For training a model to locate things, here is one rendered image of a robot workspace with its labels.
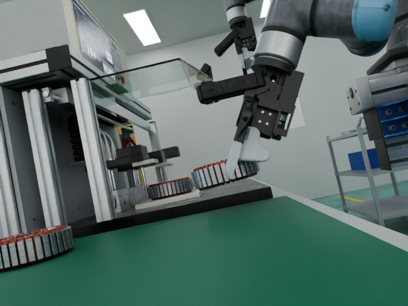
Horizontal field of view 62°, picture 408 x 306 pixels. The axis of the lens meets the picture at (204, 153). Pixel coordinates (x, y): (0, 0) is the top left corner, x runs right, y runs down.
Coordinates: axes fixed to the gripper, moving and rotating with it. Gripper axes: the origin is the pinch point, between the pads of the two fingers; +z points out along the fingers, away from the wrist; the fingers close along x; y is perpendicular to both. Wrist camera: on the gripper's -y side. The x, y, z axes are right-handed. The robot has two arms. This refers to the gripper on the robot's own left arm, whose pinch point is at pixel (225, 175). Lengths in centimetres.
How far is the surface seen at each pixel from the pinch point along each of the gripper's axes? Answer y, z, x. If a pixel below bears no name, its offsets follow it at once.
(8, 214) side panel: -37.3, 19.8, 5.8
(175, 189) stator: -10.0, 7.0, 21.7
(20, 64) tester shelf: -44.1, -8.3, 5.0
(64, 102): -37.2, -4.1, 12.2
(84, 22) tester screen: -46, -26, 26
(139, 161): -20.7, 3.5, 23.9
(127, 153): -24.3, 2.5, 23.7
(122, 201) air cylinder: -22.1, 14.2, 25.1
